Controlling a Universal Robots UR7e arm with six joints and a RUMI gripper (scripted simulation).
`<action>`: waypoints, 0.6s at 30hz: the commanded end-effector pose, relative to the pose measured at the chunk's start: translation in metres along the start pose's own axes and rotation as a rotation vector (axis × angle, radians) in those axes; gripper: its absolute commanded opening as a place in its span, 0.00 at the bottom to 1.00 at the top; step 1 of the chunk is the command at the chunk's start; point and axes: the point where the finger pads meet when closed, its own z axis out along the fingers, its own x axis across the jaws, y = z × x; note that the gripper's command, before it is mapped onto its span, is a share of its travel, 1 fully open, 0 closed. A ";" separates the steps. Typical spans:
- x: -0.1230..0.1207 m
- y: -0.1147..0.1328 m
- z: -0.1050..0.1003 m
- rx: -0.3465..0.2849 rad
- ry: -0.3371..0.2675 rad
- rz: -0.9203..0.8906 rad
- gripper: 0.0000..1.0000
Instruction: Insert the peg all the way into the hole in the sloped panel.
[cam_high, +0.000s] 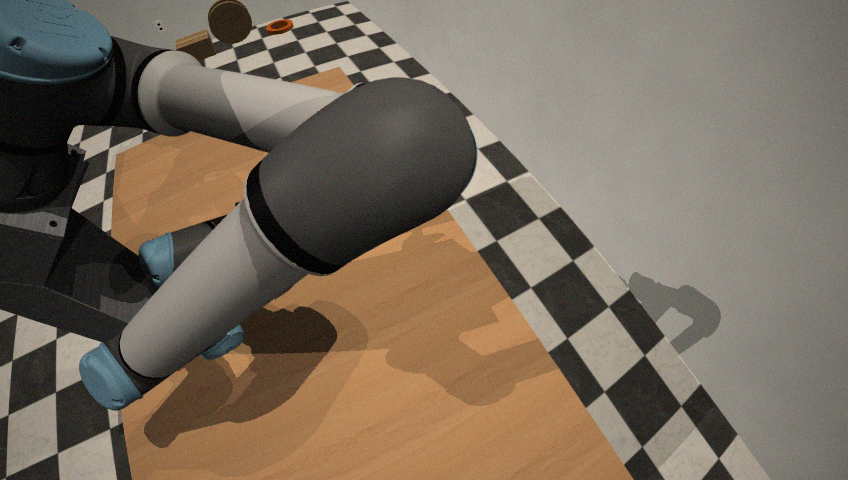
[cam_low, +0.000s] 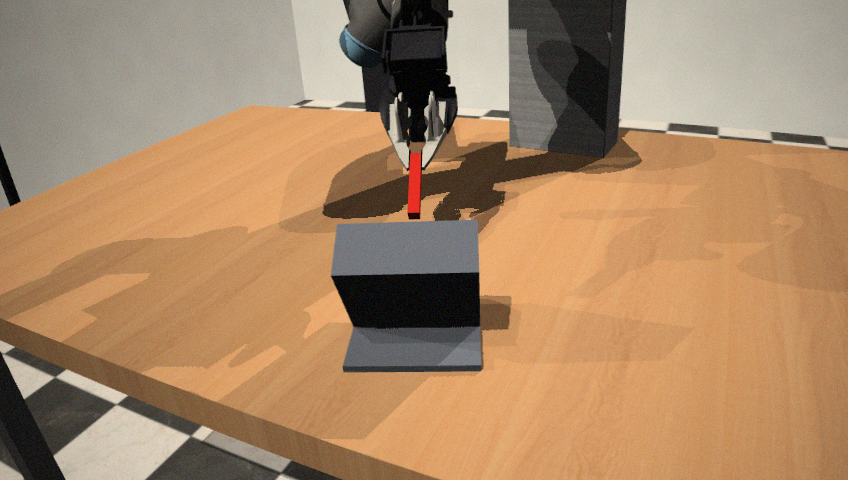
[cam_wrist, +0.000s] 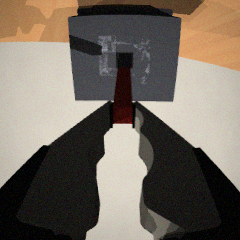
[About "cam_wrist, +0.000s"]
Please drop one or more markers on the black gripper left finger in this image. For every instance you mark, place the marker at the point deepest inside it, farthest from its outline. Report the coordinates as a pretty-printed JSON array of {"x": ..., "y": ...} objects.
[{"x": 54, "y": 191}]

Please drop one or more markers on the red rectangular bar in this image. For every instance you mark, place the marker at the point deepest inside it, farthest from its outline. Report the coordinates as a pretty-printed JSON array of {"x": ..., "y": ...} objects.
[{"x": 122, "y": 104}]

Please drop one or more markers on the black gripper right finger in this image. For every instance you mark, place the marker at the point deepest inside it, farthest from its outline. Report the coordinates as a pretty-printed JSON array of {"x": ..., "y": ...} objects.
[{"x": 184, "y": 194}]

